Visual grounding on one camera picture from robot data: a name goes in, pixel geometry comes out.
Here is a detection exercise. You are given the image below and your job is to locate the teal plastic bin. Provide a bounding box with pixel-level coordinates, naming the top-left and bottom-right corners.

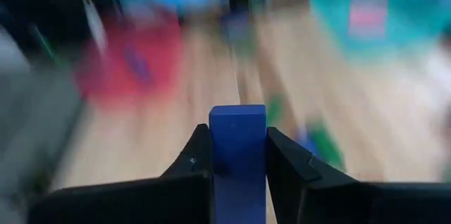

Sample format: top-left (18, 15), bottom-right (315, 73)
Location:
top-left (309, 0), bottom-right (451, 59)

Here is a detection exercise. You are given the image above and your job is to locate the blue wooden block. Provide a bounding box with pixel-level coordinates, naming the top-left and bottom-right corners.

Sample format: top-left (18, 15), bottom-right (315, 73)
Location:
top-left (208, 104), bottom-right (268, 224)
top-left (123, 40), bottom-right (152, 84)
top-left (294, 125), bottom-right (320, 158)

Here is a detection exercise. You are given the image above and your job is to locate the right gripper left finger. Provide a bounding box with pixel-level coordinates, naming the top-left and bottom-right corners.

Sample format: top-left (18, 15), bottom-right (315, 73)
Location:
top-left (27, 123), bottom-right (215, 224)

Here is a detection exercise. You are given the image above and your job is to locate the green wooden block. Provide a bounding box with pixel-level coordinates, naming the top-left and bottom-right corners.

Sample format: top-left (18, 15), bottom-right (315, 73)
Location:
top-left (309, 120), bottom-right (348, 173)
top-left (266, 93), bottom-right (287, 126)

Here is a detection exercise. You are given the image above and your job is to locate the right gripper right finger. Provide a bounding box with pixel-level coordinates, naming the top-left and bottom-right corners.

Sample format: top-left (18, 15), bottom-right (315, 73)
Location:
top-left (266, 126), bottom-right (451, 224)

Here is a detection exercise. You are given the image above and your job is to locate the pink wooden block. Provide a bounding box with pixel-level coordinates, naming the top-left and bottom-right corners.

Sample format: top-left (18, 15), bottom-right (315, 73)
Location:
top-left (347, 0), bottom-right (389, 40)

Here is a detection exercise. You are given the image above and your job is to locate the red plastic bin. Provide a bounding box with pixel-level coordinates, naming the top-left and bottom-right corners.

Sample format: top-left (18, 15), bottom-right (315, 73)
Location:
top-left (72, 8), bottom-right (184, 108)

